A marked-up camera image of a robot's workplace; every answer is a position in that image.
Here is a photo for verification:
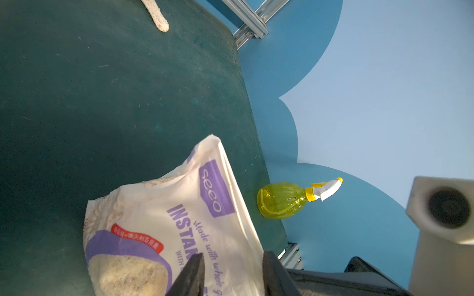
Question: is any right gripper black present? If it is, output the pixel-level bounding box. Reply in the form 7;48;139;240
287;257;411;296

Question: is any instant oats bag white purple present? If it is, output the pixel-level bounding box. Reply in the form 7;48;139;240
83;135;264;296

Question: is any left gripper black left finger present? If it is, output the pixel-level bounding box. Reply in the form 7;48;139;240
166;253;205;296

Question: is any yellow green spray bottle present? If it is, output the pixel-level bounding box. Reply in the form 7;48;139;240
257;178;343;220

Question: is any yellow work glove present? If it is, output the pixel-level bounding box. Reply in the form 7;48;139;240
141;0;170;33

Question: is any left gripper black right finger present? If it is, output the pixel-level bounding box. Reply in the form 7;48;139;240
262;251;301;296

